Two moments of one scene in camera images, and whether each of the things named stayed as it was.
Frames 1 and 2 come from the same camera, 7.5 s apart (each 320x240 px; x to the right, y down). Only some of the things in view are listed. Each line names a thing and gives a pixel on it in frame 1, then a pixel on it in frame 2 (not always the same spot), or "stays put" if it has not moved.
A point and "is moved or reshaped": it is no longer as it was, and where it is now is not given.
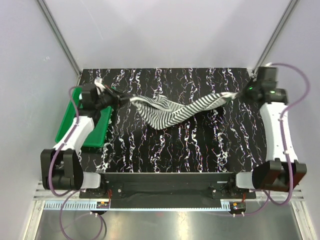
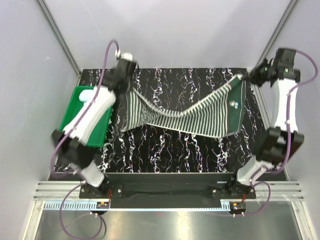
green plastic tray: x=97 y=137 stays put
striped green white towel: x=160 y=112 is moved or reshaped
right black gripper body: x=247 y=92 to x=260 y=76
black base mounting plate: x=172 y=190 stays put
